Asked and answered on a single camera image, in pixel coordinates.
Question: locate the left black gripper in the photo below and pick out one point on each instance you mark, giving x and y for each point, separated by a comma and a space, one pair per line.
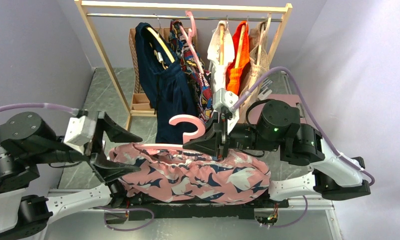
107, 169

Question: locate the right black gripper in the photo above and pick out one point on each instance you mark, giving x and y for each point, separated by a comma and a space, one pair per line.
215, 138

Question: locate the pink patterned shorts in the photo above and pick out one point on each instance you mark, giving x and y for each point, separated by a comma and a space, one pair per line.
172, 175

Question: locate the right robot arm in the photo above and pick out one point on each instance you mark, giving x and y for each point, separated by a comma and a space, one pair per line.
333, 176

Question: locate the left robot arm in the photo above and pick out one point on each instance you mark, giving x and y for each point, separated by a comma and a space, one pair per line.
26, 141

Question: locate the orange shorts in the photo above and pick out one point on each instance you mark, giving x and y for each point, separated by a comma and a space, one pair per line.
241, 59

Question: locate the wooden hanger in beige garment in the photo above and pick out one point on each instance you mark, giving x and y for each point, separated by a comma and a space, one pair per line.
258, 55

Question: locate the wooden hanger in white garment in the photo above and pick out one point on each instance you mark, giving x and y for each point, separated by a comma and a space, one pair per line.
221, 43

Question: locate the wooden hanger in orange shorts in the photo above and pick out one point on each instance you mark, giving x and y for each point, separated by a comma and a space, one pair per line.
240, 44

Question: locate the yellow hanger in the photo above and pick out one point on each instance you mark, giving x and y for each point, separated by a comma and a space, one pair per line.
161, 42

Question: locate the colourful patterned garment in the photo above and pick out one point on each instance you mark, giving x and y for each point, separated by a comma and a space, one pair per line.
193, 66

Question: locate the navy blue garment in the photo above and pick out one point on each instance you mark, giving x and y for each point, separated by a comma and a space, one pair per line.
166, 133

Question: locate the white garment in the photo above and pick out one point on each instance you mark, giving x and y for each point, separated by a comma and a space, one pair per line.
218, 73

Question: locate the pink clipboard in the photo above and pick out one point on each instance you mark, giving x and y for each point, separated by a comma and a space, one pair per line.
292, 100

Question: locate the beige garment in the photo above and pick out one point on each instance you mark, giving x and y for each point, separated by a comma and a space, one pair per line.
246, 79

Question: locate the metal hanging rod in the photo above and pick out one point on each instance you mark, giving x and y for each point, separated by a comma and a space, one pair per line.
169, 17

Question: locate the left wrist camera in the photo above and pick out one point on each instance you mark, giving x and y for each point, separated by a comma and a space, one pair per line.
79, 132

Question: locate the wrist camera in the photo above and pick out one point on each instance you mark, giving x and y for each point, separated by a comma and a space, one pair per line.
225, 100
79, 132

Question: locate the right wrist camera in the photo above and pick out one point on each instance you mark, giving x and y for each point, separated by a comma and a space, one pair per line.
225, 100

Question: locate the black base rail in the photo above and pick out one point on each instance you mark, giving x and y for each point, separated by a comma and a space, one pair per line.
193, 208

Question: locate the wooden clothes rack frame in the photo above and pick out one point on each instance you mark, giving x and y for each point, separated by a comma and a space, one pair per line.
139, 107

